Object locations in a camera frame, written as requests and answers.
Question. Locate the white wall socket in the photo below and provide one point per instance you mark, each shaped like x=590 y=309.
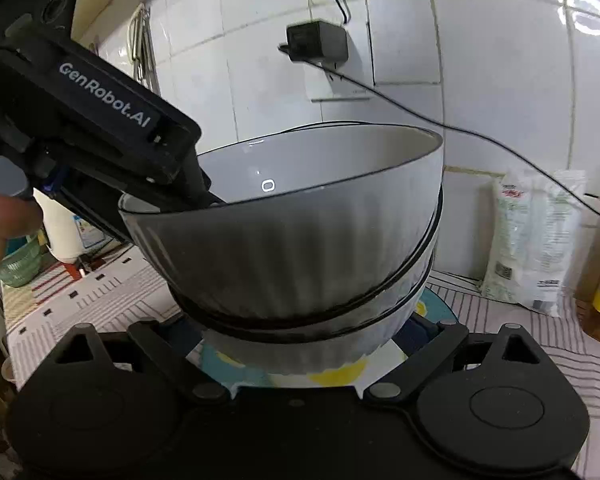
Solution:
x=340 y=90

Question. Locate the hanging metal utensil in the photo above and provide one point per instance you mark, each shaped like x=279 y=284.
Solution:
x=140 y=45

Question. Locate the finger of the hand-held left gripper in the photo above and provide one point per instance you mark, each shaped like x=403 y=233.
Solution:
x=195 y=192
x=90 y=205

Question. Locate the beige range hood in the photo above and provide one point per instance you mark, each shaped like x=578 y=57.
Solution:
x=110 y=0

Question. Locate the white rice cooker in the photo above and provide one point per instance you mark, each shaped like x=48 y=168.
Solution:
x=62 y=235

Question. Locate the blue fried egg plate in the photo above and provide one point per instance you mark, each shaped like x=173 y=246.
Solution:
x=340 y=374

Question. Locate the white plastic bag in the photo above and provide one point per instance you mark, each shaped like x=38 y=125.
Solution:
x=530 y=240

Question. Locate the person's left hand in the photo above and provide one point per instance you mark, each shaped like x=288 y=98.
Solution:
x=7 y=227

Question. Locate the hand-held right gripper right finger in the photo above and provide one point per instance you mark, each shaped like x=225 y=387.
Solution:
x=430 y=335

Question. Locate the striped table cloth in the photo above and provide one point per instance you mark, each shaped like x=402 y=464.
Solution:
x=105 y=300

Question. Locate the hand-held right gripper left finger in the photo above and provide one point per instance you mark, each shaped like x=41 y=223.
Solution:
x=175 y=350

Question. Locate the black power adapter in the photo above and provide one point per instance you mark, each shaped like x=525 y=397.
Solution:
x=315 y=40

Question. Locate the green glass jar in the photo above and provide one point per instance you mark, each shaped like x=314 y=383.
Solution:
x=17 y=270

